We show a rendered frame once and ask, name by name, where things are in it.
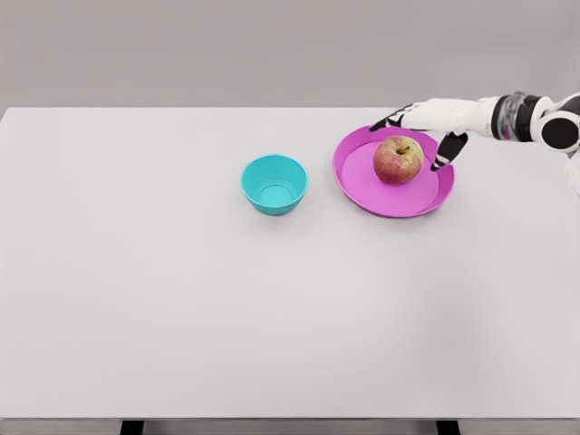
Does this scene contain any blue bowl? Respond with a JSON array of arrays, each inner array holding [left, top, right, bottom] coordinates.
[[240, 154, 309, 216]]

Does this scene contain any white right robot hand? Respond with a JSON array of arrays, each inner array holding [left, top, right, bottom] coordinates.
[[368, 98, 476, 173]]

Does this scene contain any red-yellow apple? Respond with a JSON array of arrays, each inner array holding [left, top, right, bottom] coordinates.
[[372, 135, 426, 186]]

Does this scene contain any pink plate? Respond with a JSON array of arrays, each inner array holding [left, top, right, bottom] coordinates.
[[332, 125, 456, 220]]

